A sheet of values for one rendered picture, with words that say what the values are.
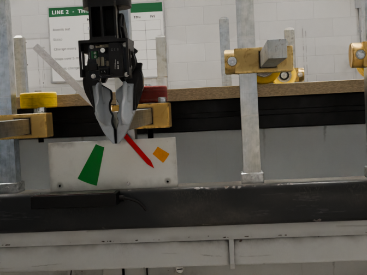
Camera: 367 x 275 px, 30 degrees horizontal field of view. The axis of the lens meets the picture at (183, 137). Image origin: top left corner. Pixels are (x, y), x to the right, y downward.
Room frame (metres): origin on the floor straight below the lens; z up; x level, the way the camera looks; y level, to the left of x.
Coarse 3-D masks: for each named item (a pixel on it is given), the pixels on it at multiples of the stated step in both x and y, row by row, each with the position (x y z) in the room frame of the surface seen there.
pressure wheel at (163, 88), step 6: (150, 84) 1.46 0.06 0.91; (144, 90) 1.42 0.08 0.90; (150, 90) 1.42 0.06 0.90; (156, 90) 1.42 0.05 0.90; (162, 90) 1.43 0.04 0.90; (144, 96) 1.42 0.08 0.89; (150, 96) 1.42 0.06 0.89; (156, 96) 1.42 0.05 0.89; (162, 96) 1.43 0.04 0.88; (144, 102) 1.42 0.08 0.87; (150, 102) 1.42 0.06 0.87; (156, 102) 1.43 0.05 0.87; (150, 132) 1.45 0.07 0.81; (150, 138) 1.45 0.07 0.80
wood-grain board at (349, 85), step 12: (264, 84) 1.52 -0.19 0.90; (276, 84) 1.52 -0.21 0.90; (288, 84) 1.52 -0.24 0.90; (300, 84) 1.52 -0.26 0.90; (312, 84) 1.51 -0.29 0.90; (324, 84) 1.51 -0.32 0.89; (336, 84) 1.51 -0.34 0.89; (348, 84) 1.51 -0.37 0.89; (360, 84) 1.51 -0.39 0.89; (60, 96) 1.55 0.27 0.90; (72, 96) 1.55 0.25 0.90; (168, 96) 1.54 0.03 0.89; (180, 96) 1.53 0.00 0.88; (192, 96) 1.53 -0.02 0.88; (204, 96) 1.53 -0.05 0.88; (216, 96) 1.53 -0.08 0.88; (228, 96) 1.53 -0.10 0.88; (264, 96) 1.52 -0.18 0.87
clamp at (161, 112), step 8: (144, 104) 1.37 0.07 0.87; (152, 104) 1.37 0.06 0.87; (160, 104) 1.37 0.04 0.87; (168, 104) 1.37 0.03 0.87; (152, 112) 1.37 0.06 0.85; (160, 112) 1.37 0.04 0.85; (168, 112) 1.37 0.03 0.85; (152, 120) 1.37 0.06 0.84; (160, 120) 1.37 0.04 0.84; (168, 120) 1.37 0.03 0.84; (136, 128) 1.37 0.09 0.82; (144, 128) 1.37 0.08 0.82
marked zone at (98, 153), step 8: (96, 144) 1.38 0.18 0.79; (96, 152) 1.38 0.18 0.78; (88, 160) 1.38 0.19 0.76; (96, 160) 1.38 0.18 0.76; (88, 168) 1.38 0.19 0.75; (96, 168) 1.38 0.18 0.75; (80, 176) 1.38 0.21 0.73; (88, 176) 1.38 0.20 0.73; (96, 176) 1.38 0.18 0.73; (96, 184) 1.38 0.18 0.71
